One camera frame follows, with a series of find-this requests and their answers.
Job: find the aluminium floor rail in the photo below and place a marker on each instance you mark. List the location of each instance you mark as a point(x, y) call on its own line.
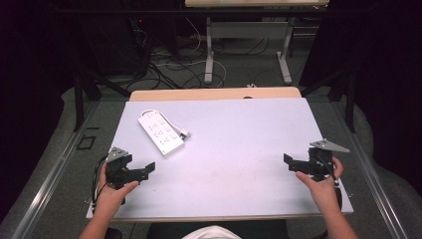
point(371, 179)
point(49, 176)

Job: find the white power strip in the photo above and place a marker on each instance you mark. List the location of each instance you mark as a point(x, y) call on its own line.
point(161, 134)

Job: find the desk with white legs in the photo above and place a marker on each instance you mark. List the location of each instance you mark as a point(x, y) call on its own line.
point(249, 30)

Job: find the person's left hand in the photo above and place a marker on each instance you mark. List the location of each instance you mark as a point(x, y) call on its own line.
point(111, 199)

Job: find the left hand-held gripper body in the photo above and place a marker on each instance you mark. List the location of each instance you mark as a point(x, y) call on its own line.
point(116, 166)

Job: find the person's white shirt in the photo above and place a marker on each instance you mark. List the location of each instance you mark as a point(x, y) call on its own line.
point(212, 233)

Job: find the white table mat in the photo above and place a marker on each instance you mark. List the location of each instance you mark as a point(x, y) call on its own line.
point(232, 159)

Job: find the dark computer tower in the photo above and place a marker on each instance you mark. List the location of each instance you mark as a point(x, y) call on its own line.
point(112, 43)

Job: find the black metal stand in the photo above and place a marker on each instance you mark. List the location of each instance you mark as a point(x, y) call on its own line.
point(79, 99)
point(349, 96)

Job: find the person's right hand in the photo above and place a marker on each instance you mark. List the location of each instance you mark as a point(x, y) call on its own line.
point(321, 192)

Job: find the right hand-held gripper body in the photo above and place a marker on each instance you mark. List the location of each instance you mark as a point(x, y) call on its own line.
point(321, 162)

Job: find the person's dark pants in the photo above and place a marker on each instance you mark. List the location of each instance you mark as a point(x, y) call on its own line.
point(265, 230)

